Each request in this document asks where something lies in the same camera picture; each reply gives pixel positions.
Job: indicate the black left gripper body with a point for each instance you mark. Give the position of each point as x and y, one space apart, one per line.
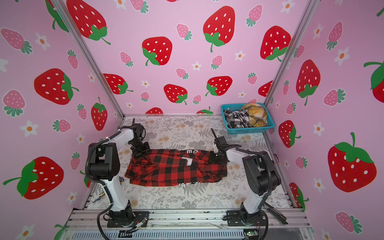
139 148

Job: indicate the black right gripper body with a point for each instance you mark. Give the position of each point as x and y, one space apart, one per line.
214 157

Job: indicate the red black plaid shirt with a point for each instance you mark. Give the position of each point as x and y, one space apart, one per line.
168 168

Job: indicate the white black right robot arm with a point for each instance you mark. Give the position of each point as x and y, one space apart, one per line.
262 178

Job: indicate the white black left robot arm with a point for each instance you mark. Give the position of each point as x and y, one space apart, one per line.
103 167

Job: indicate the teal plastic laundry basket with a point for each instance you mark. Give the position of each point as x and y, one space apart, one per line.
234 107

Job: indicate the black white plaid shirt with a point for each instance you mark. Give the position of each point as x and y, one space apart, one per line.
237 119

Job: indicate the yellow plaid shirt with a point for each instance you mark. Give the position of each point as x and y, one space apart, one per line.
258 115

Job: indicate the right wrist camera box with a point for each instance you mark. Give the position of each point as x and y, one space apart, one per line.
221 144

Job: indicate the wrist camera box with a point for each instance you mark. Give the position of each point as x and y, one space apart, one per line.
221 144
139 131

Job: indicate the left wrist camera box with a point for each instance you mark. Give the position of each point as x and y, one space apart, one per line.
139 131

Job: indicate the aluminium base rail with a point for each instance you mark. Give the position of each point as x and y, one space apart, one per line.
209 225

